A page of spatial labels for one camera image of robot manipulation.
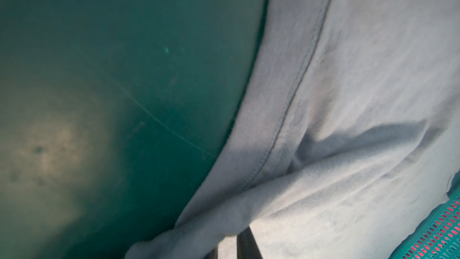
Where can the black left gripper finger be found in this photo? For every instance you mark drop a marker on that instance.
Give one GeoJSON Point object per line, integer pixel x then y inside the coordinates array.
{"type": "Point", "coordinates": [246, 246]}

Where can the grey t-shirt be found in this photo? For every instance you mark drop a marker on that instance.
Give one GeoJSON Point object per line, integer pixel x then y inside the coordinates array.
{"type": "Point", "coordinates": [347, 138]}

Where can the teal plastic basket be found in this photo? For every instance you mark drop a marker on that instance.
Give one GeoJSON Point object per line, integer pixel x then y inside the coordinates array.
{"type": "Point", "coordinates": [435, 233]}

